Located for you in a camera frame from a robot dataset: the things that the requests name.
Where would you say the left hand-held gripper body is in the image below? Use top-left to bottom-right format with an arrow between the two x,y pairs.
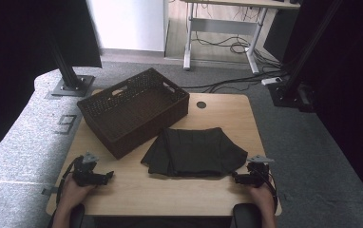
71,151 -> 110,187

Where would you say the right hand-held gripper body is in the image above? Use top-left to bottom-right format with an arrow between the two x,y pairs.
245,154 -> 276,188

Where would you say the dark grey pleated skirt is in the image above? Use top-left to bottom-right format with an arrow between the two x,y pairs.
140,126 -> 249,178

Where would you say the brown wicker basket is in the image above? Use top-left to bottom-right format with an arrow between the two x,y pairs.
76,66 -> 191,160

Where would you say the person's left hand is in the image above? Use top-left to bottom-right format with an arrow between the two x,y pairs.
58,175 -> 97,210

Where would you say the person's right hand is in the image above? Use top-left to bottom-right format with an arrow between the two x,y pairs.
248,182 -> 277,211

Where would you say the black chair armrest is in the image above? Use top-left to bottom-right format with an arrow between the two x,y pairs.
232,202 -> 262,228

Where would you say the black metal stand grey base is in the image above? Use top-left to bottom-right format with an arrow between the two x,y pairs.
45,29 -> 96,98

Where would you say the white power strip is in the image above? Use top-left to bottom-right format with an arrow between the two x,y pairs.
260,76 -> 284,86

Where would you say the black curtain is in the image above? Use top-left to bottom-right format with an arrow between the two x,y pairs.
0,0 -> 104,167
282,0 -> 363,214

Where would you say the black cabinet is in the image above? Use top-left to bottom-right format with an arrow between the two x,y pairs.
262,7 -> 301,64

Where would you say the white panel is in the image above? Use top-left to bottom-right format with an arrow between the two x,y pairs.
86,0 -> 170,53

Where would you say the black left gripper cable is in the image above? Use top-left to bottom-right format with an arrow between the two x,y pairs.
57,156 -> 84,205

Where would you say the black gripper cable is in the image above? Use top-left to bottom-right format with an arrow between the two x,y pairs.
57,156 -> 84,205
256,166 -> 279,214

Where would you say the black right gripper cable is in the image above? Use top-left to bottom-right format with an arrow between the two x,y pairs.
256,166 -> 279,214

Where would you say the black floor cable bundle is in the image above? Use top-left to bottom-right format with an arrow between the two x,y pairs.
180,31 -> 293,94

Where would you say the white frame desk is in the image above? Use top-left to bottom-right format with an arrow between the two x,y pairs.
181,0 -> 301,75

